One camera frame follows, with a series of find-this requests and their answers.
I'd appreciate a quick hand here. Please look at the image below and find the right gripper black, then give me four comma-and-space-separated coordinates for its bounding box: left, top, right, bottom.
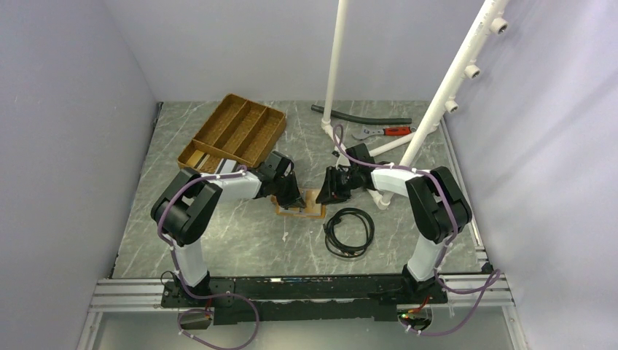
316, 166, 359, 205

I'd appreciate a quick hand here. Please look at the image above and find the orange card holder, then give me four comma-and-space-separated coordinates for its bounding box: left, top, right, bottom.
271, 188, 327, 219

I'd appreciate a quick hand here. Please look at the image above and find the white card stack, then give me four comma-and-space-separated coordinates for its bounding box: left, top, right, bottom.
187, 150, 230, 174

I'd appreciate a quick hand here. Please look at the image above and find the woven brown organizer tray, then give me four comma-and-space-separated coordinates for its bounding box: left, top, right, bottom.
177, 93, 286, 169

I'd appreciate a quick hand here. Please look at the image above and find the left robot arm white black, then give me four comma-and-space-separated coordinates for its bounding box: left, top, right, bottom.
150, 151, 306, 306

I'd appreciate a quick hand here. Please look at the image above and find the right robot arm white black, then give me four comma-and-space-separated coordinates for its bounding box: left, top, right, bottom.
316, 143, 472, 303

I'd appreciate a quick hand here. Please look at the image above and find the black foam tube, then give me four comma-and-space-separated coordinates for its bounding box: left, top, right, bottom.
331, 110, 412, 125

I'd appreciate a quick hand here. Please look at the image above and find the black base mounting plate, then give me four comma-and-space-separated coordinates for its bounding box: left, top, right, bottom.
161, 273, 448, 325

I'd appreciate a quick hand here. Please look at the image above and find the coiled black cable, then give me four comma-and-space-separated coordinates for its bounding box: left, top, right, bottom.
322, 207, 376, 258

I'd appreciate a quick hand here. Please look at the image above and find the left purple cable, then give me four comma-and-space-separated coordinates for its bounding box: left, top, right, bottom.
157, 166, 262, 350

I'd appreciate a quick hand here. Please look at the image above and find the white PVC pipe frame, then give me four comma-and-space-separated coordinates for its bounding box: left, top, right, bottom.
318, 0, 510, 211

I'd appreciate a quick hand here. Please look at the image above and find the aluminium rail frame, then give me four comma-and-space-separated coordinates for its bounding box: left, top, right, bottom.
77, 120, 527, 350

